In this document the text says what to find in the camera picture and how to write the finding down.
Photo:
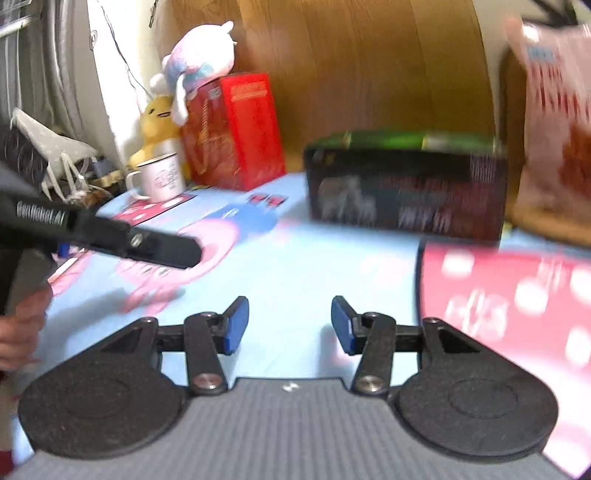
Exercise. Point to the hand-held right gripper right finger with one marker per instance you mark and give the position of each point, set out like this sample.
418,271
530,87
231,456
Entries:
342,325

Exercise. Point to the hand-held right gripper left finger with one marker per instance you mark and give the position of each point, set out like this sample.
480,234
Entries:
238,325

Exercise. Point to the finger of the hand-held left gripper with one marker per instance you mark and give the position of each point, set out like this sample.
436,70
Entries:
166,251

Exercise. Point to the dark cardboard box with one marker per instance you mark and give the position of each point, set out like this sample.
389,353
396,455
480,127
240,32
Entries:
406,194

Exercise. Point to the person's left hand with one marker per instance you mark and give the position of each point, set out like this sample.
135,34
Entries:
23,332

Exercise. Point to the small pink polka dot coaster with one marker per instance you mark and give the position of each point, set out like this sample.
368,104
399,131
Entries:
152,207

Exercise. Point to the white enamel mug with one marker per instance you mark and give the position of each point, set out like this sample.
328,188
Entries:
161,180

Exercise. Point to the blue cartoon printed mat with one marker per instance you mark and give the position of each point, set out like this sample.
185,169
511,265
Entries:
295,267

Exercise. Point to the white cloth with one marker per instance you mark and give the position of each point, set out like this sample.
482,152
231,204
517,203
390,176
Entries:
55,147

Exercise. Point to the yellow plush toy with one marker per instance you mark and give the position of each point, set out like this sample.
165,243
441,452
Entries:
154,129

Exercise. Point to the red box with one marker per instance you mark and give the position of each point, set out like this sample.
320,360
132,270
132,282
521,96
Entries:
235,134

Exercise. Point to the grey curtain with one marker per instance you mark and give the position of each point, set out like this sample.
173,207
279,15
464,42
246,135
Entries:
51,60

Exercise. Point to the pink polka dot mat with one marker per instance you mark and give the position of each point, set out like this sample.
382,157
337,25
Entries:
508,300

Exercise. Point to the white pink plush toy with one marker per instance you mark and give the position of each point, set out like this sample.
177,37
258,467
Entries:
198,60

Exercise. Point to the white green snack packet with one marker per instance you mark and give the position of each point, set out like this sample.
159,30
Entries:
461,141

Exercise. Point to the brown seat cushion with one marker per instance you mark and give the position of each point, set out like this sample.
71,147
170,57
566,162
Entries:
549,226

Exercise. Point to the wooden headboard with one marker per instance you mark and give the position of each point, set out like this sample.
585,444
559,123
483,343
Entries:
360,69

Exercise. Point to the pink snack bag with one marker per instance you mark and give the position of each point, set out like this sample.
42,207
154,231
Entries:
558,129

